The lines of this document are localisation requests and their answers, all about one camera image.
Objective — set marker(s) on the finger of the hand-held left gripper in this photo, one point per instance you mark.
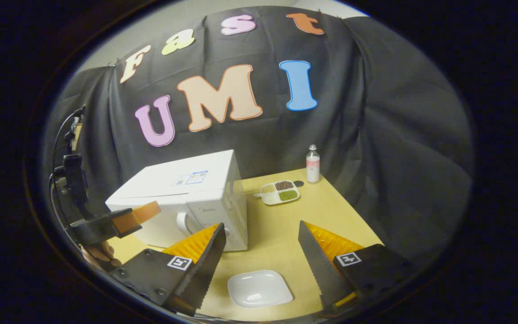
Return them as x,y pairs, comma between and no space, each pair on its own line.
101,227

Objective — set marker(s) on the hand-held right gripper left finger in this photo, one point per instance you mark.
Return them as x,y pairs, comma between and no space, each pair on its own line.
205,270

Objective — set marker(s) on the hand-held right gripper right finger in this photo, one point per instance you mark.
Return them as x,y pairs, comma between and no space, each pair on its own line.
319,270

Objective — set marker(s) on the white microwave oven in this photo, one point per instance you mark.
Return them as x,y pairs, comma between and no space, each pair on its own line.
173,180

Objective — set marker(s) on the white square plate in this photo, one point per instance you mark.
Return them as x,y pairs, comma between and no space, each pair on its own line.
259,288

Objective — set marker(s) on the white divided grain dish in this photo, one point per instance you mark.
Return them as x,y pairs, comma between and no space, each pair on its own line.
281,192

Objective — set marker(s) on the small pink label bottle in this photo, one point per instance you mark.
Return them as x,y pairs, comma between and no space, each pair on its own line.
313,166

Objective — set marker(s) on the black backdrop cloth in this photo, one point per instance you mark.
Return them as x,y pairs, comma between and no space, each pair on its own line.
398,157

